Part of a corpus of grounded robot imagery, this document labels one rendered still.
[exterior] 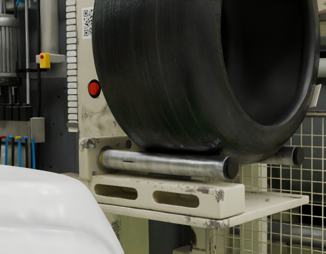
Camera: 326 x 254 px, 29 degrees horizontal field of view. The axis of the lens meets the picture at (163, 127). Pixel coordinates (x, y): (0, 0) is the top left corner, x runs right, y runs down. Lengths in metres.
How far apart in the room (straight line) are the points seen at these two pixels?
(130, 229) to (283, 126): 0.46
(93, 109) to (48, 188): 1.33
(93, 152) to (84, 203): 1.19
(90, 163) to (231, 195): 0.35
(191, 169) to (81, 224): 1.05
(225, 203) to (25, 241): 1.03
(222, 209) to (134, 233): 0.42
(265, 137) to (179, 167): 0.19
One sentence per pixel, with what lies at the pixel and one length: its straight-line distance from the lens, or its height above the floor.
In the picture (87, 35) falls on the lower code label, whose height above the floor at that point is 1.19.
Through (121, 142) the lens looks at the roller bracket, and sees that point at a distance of 1.49.
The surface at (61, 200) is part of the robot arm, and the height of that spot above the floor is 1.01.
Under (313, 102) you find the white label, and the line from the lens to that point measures 1.54.
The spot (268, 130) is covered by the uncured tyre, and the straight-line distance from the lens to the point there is 1.33.
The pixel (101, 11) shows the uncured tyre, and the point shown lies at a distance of 1.27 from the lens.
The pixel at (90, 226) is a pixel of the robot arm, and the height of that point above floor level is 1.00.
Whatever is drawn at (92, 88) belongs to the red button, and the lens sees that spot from 1.54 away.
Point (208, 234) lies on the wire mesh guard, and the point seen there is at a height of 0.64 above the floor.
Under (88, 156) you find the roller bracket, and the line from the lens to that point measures 1.41.
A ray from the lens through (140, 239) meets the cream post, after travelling 1.61.
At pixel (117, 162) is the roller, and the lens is 1.40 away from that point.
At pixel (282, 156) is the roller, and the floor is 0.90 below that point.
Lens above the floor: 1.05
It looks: 3 degrees down
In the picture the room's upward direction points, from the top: 1 degrees counter-clockwise
